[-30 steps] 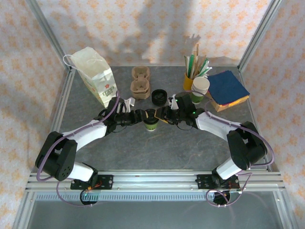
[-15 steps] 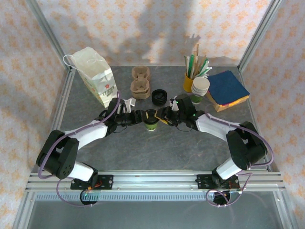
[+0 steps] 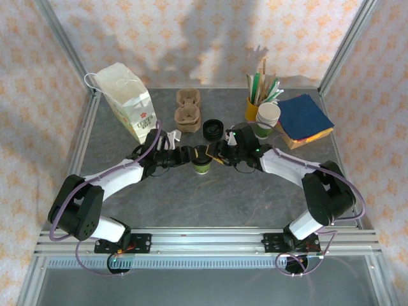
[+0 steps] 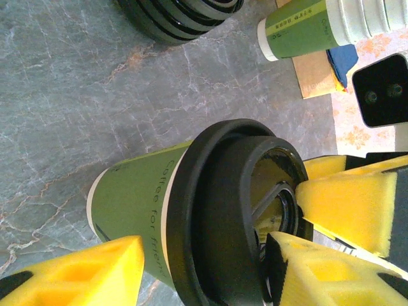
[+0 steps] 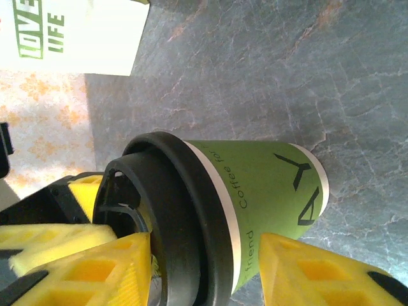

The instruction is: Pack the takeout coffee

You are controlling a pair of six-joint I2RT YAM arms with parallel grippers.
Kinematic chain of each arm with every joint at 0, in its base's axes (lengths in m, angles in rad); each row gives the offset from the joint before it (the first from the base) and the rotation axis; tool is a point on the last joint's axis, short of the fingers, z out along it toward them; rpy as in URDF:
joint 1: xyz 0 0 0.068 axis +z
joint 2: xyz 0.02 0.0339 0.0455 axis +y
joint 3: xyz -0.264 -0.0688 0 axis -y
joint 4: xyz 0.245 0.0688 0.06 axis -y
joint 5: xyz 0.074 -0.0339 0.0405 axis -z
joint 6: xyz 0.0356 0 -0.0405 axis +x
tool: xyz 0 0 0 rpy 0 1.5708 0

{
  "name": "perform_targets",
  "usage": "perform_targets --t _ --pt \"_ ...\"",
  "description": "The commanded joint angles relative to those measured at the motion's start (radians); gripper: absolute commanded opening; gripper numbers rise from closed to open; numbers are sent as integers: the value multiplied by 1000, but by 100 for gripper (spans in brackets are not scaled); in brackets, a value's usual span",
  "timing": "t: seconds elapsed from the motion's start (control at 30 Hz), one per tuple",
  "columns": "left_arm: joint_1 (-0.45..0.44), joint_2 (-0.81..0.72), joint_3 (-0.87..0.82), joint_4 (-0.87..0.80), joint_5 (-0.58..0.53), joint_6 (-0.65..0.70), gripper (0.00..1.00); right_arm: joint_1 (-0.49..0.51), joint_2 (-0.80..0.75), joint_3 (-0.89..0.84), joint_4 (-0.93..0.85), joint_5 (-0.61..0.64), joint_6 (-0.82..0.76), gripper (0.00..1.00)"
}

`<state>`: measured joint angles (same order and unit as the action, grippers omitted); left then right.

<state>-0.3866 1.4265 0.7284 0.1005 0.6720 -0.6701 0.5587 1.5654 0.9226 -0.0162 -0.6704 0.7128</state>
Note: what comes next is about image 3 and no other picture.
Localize stack of green paper cups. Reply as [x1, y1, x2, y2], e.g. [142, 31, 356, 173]
[256, 102, 282, 140]

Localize aluminium frame post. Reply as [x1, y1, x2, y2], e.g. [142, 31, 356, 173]
[17, 254, 48, 306]
[33, 0, 98, 96]
[365, 254, 395, 306]
[317, 0, 382, 95]

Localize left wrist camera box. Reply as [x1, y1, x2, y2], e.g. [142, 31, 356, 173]
[156, 129, 183, 151]

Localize grey slotted cable duct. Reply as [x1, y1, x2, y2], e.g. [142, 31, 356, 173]
[47, 257, 372, 269]

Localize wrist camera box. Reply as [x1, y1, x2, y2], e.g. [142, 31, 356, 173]
[224, 129, 239, 147]
[156, 129, 183, 151]

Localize yellow holder cup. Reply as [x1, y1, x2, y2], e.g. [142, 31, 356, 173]
[244, 96, 261, 122]

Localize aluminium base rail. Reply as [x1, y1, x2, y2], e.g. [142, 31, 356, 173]
[34, 226, 382, 256]

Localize stack of black lids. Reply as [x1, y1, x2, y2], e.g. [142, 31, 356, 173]
[202, 119, 224, 142]

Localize stack of pulp cup carriers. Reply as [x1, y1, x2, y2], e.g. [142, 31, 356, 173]
[175, 89, 202, 133]

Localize colourful napkin stack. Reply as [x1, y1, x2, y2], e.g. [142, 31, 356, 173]
[286, 127, 334, 143]

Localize wooden stirrer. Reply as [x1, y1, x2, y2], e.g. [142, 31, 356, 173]
[259, 57, 268, 102]

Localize aluminium side rail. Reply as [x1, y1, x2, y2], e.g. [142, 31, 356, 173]
[318, 91, 375, 230]
[41, 94, 103, 230]

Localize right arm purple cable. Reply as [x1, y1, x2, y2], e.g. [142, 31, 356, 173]
[245, 120, 366, 277]

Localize green paper cup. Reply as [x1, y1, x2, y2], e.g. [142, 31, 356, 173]
[191, 149, 213, 175]

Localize blue paper napkin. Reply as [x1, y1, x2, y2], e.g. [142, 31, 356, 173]
[279, 94, 335, 140]

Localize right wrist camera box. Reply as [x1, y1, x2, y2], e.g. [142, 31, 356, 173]
[224, 129, 239, 147]

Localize black plastic cup lid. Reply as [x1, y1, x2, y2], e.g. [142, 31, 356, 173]
[193, 145, 210, 161]

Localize white printed paper bag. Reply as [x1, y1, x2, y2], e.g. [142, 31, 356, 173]
[84, 62, 162, 144]

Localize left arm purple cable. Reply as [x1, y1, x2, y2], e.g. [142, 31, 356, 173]
[50, 120, 163, 277]

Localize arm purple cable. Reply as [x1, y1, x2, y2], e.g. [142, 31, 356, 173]
[50, 120, 163, 277]
[245, 120, 366, 277]

